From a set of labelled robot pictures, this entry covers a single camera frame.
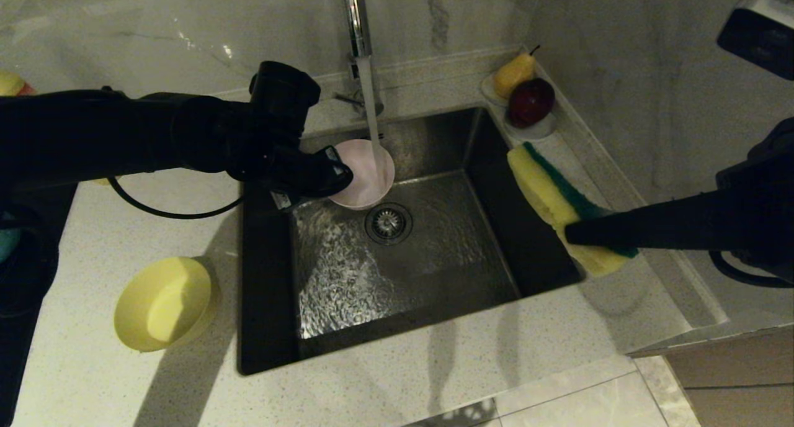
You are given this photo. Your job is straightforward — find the pink plastic bowl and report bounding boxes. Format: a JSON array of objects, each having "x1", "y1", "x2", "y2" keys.
[{"x1": 329, "y1": 139, "x2": 396, "y2": 210}]

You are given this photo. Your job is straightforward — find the chrome faucet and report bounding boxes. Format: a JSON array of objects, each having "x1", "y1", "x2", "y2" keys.
[{"x1": 334, "y1": 0, "x2": 385, "y2": 119}]

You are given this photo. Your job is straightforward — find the small white dish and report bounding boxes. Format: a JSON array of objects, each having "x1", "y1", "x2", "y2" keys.
[
  {"x1": 480, "y1": 75, "x2": 511, "y2": 108},
  {"x1": 502, "y1": 114, "x2": 557, "y2": 143}
]

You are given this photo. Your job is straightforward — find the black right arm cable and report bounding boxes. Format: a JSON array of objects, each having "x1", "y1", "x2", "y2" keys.
[{"x1": 709, "y1": 250, "x2": 794, "y2": 289}]

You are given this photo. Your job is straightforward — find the light wood cabinet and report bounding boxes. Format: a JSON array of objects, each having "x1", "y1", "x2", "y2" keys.
[{"x1": 664, "y1": 334, "x2": 794, "y2": 427}]

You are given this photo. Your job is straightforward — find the black glass cooktop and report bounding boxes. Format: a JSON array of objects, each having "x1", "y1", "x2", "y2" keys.
[{"x1": 0, "y1": 185, "x2": 78, "y2": 427}]

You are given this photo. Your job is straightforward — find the dark red apple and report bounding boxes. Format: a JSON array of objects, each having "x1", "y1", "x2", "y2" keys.
[{"x1": 506, "y1": 78, "x2": 555, "y2": 130}]

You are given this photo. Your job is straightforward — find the green and yellow sponge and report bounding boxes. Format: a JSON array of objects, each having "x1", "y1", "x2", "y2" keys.
[{"x1": 507, "y1": 142, "x2": 640, "y2": 277}]

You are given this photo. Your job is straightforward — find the orange yellow detergent bottle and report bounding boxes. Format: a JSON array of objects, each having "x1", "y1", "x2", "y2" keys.
[{"x1": 0, "y1": 69, "x2": 122, "y2": 187}]

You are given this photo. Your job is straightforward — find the blue plastic bowl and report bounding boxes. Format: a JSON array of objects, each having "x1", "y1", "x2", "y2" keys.
[{"x1": 0, "y1": 228, "x2": 22, "y2": 264}]

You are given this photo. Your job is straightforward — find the yellow plastic bowl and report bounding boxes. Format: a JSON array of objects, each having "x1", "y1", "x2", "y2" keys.
[{"x1": 114, "y1": 256, "x2": 219, "y2": 353}]

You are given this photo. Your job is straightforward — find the yellow pear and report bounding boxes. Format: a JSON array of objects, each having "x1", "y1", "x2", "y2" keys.
[{"x1": 493, "y1": 45, "x2": 539, "y2": 100}]

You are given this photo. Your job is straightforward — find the round metal drain strainer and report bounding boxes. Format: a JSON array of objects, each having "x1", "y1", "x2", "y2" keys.
[{"x1": 365, "y1": 204, "x2": 414, "y2": 246}]

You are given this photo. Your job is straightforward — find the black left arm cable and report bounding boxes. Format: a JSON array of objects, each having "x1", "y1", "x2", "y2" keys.
[{"x1": 107, "y1": 176, "x2": 244, "y2": 220}]

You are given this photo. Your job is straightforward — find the stainless steel sink basin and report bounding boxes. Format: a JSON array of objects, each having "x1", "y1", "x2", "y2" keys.
[{"x1": 238, "y1": 107, "x2": 585, "y2": 376}]

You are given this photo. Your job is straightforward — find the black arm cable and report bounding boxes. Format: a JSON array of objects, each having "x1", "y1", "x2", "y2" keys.
[
  {"x1": 709, "y1": 250, "x2": 794, "y2": 289},
  {"x1": 107, "y1": 176, "x2": 244, "y2": 220}
]

